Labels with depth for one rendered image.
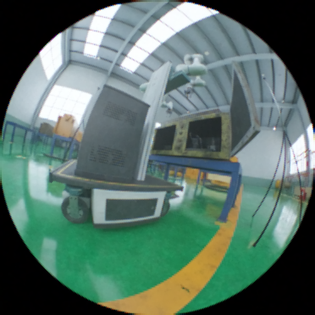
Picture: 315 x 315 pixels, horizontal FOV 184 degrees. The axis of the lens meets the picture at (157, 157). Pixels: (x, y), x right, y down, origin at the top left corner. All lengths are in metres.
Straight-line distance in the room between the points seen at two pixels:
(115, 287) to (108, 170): 0.55
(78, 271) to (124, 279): 0.18
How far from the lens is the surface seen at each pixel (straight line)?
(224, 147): 1.14
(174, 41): 8.98
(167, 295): 0.49
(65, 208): 0.66
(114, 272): 0.51
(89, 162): 0.53
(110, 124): 0.55
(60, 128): 3.56
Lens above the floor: 0.46
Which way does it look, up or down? 4 degrees up
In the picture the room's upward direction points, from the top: 12 degrees clockwise
